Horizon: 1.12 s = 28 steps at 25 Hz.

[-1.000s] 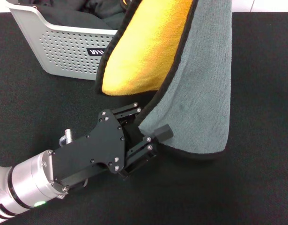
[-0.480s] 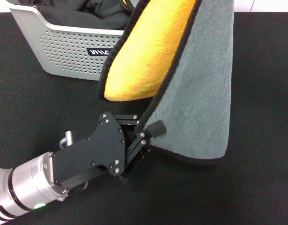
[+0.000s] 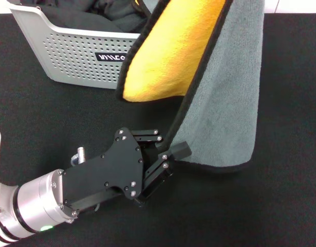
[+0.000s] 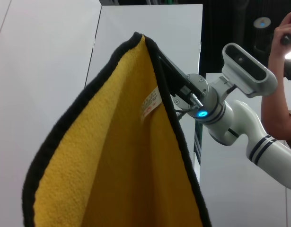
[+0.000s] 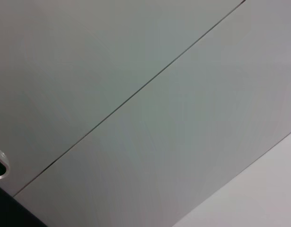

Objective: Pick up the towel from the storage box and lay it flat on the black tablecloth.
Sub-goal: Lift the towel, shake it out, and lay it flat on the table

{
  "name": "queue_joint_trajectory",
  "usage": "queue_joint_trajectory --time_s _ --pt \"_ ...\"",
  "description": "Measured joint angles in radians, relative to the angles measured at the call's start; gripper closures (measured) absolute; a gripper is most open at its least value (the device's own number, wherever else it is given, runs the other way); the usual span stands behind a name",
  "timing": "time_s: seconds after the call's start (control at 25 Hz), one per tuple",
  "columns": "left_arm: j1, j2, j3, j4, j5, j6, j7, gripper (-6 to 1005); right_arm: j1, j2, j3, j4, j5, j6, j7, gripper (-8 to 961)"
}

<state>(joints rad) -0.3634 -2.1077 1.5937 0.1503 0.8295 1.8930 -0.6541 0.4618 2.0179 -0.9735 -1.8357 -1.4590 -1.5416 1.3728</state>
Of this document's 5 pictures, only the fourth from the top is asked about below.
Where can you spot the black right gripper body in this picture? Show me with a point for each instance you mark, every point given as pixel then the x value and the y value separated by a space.
pixel 176 75

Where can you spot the yellow and grey towel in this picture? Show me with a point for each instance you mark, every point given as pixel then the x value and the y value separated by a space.
pixel 112 165

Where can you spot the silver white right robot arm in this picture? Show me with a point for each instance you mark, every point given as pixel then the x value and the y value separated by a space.
pixel 242 113

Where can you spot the person's bare forearm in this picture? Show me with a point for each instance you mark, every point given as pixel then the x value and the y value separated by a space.
pixel 275 94

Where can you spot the person's hand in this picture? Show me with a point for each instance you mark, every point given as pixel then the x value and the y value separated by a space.
pixel 289 26

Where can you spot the grey metal frame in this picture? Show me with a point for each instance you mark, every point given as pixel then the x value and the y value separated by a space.
pixel 197 142

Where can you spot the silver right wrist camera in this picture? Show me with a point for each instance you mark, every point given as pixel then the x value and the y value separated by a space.
pixel 249 68

